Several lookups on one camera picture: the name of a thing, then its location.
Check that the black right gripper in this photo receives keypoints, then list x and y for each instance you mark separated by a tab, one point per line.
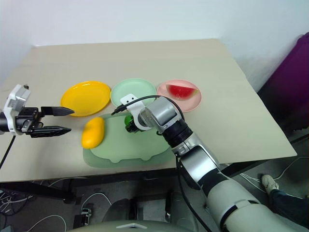
132	128

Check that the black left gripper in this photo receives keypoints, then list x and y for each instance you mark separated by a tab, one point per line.
26	118

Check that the green toy pepper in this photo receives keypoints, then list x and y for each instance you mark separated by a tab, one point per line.
127	119

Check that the red toy watermelon slice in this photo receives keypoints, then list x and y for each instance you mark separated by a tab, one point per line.
181	91

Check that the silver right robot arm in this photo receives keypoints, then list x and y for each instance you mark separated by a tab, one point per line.
164	113

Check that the yellow plate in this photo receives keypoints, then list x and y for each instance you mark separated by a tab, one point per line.
84	96

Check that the pale green plate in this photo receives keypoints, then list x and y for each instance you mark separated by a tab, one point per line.
132	88

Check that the pink plate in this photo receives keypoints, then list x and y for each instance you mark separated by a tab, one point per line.
190	102

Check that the pale green silicone mat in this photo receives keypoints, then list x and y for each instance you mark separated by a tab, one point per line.
125	149

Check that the yellow toy mango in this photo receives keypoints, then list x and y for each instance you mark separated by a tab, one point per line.
93	133

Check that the grey robot chest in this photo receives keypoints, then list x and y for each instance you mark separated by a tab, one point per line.
135	226

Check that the white sneaker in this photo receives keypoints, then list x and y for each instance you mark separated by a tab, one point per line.
270	183

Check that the dark bulky case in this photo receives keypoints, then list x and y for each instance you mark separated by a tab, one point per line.
289	84

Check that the person leg in jeans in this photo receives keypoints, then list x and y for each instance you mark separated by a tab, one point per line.
287	205

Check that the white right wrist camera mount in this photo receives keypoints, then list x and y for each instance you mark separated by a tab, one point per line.
135	106

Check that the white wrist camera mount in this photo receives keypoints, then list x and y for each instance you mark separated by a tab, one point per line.
18	96
135	106

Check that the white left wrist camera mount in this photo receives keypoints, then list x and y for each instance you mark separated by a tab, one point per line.
18	96

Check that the black table frame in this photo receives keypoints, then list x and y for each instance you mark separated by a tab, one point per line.
48	191

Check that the black metal post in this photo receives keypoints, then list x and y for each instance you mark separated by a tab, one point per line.
169	205

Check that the metal caster bracket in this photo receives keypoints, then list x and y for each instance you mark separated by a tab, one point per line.
87	211

